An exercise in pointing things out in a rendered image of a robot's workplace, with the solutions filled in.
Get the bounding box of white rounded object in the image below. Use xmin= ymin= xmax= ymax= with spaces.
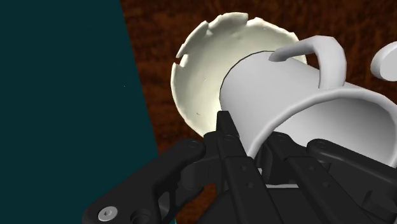
xmin=370 ymin=41 xmax=397 ymax=82

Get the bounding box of white mug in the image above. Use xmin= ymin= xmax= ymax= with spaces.
xmin=219 ymin=35 xmax=397 ymax=169

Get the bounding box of cream bowl with chipped rim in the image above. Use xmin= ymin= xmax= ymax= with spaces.
xmin=170 ymin=11 xmax=308 ymax=138

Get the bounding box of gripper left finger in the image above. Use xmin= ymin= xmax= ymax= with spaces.
xmin=81 ymin=110 xmax=274 ymax=224

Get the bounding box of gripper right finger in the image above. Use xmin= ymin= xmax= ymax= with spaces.
xmin=266 ymin=132 xmax=397 ymax=224

